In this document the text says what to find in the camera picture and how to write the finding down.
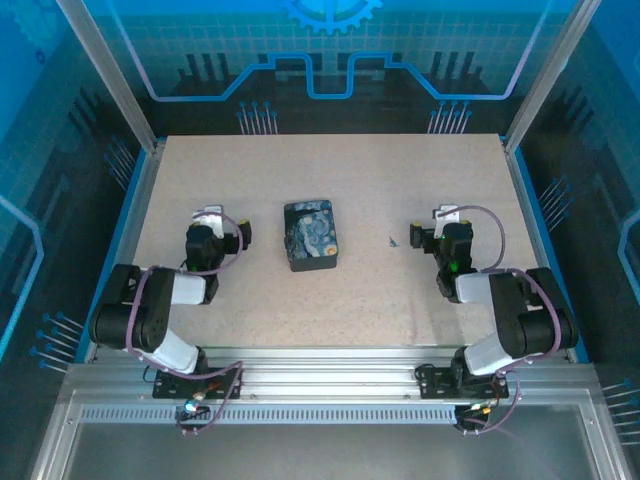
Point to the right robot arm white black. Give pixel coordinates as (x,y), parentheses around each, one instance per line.
(475,287)

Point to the aluminium frame post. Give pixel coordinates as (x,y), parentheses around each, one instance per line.
(545,85)
(115,90)

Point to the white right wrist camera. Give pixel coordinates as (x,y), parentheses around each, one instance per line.
(446,214)

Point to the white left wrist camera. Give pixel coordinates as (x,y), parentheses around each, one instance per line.
(212,220)

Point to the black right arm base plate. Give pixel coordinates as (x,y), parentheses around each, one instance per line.
(432,385)

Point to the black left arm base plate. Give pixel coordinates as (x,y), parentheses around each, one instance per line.
(170,387)

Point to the aluminium mounting rail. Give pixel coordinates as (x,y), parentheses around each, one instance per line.
(325,375)

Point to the small blue key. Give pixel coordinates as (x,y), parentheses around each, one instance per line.
(394,243)

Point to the grey metal tray panel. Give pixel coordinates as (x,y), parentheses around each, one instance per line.
(325,450)

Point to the starry night print box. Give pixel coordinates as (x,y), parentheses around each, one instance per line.
(311,235)

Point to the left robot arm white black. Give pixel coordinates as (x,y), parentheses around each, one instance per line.
(185,290)

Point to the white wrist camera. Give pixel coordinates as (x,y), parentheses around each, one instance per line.
(446,214)
(212,220)

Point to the aluminium side rail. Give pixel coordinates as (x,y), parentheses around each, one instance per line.
(531,220)
(135,220)

